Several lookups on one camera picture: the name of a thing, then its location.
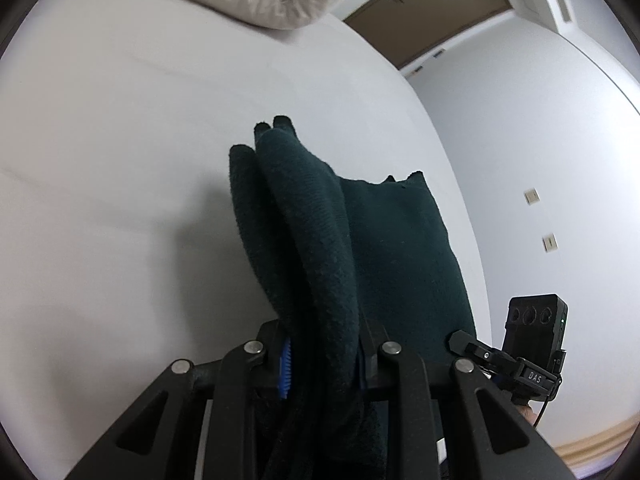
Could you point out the dark green sweater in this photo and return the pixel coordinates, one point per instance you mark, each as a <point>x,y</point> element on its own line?
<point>320,250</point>

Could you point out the brown door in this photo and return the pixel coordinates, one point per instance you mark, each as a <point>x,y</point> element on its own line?
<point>440,5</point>

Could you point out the wall socket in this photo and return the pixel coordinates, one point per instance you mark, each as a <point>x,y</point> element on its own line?
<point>549,243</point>
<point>531,195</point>

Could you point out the wooden baseboard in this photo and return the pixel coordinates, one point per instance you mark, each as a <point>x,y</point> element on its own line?
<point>600,442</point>

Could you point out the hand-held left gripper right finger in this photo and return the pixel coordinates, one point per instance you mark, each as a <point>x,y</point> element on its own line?
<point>372,360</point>

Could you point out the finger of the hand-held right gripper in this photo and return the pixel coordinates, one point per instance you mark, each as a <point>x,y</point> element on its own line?
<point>477,350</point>

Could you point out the person's right hand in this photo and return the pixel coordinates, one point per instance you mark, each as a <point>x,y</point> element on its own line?
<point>528,413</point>

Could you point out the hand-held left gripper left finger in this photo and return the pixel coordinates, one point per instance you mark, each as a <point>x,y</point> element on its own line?
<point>285,370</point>

